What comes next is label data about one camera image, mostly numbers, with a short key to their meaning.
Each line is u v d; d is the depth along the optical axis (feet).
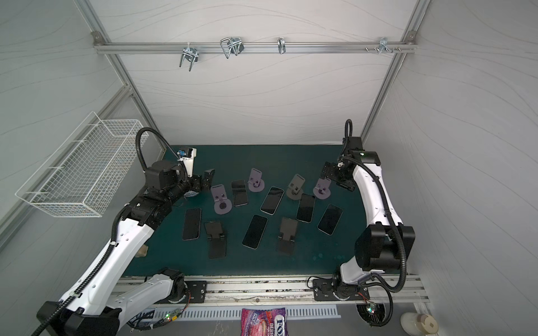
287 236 2.62
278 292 2.46
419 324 2.02
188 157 1.99
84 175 2.25
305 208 3.12
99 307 1.29
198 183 2.08
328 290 2.41
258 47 2.55
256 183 3.24
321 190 3.20
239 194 3.24
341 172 2.22
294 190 3.15
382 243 1.40
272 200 3.24
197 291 2.42
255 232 2.87
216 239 2.70
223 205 3.14
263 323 2.16
